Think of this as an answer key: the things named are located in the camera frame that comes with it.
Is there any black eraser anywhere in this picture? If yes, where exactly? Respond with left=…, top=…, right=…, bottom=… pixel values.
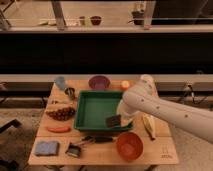
left=105, top=115, right=121, bottom=128

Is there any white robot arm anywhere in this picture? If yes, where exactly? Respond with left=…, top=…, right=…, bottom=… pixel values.
left=117, top=74, right=213, bottom=144

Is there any green plastic tray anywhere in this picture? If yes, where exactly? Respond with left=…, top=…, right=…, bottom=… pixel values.
left=74, top=90, right=133, bottom=132

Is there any red plastic bowl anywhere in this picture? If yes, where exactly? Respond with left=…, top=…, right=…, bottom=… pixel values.
left=116, top=132, right=143, bottom=161

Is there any orange fruit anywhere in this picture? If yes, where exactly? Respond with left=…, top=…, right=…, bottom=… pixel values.
left=121, top=80, right=130, bottom=90

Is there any wooden table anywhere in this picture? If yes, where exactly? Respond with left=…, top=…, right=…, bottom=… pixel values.
left=28, top=79, right=180, bottom=167

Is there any purple bowl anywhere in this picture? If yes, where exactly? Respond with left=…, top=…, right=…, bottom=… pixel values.
left=89, top=75, right=110, bottom=90

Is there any bunch of dark grapes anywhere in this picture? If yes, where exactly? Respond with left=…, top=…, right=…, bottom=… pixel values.
left=46, top=107, right=75, bottom=121

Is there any small metal cup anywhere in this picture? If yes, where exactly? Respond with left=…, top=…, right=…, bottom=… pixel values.
left=65, top=87, right=75, bottom=100

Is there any light blue cup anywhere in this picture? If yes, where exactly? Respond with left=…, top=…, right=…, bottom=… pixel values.
left=54, top=76, right=66, bottom=91

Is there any orange carrot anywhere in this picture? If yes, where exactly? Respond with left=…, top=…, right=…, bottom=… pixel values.
left=46, top=126, right=71, bottom=133

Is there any blue folded cloth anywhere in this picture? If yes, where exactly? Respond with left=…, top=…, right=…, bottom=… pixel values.
left=34, top=141, right=59, bottom=156

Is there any dark bowl on shelf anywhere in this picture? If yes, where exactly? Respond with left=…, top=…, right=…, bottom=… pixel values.
left=90, top=16, right=102, bottom=26

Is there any black pot on shelf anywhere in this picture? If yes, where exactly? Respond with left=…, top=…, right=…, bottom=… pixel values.
left=131, top=11, right=144, bottom=25

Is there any small jar on shelf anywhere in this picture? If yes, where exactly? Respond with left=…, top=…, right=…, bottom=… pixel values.
left=79, top=16, right=86, bottom=26

